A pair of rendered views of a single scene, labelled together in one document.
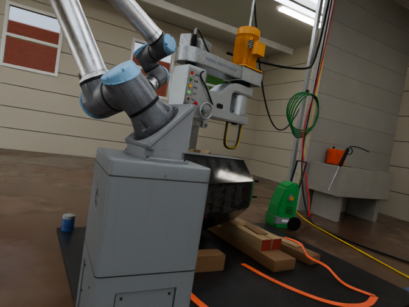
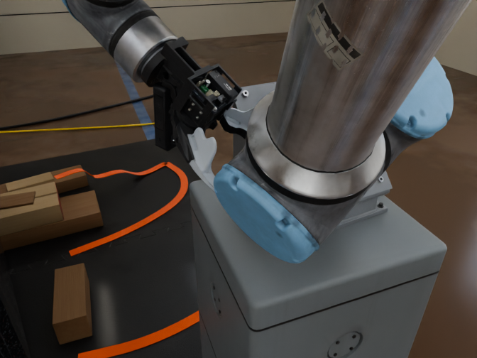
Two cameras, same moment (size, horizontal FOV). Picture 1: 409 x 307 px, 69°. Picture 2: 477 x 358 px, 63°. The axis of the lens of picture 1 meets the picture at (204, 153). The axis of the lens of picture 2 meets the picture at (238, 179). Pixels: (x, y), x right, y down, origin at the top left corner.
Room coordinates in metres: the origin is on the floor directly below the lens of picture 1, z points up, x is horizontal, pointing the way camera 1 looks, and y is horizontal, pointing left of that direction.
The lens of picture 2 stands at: (1.33, 0.90, 1.33)
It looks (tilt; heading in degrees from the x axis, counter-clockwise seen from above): 31 degrees down; 277
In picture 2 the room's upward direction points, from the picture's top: straight up
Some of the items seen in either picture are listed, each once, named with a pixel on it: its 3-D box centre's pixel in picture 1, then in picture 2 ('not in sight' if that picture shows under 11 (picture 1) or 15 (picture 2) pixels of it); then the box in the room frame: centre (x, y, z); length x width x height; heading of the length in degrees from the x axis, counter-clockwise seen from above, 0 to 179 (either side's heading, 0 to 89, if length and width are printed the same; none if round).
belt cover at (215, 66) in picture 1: (220, 70); not in sight; (2.79, -0.02, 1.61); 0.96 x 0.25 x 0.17; 133
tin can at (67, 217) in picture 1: (68, 222); not in sight; (2.46, 1.05, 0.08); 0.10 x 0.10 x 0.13
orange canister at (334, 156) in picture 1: (338, 156); not in sight; (5.10, -2.29, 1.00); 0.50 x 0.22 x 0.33; 118
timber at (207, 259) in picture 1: (203, 260); (72, 300); (2.13, -0.11, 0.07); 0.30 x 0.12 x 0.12; 117
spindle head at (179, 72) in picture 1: (193, 95); not in sight; (2.61, 0.18, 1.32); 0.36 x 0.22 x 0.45; 133
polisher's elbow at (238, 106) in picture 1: (237, 105); not in sight; (3.00, -0.25, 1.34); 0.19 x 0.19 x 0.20
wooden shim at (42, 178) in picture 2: (287, 242); (30, 182); (2.80, -0.92, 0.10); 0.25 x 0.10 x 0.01; 41
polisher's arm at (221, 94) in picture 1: (218, 104); not in sight; (2.81, -0.06, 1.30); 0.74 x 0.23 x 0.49; 133
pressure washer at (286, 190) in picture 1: (285, 192); not in sight; (3.74, -1.10, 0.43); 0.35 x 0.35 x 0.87; 16
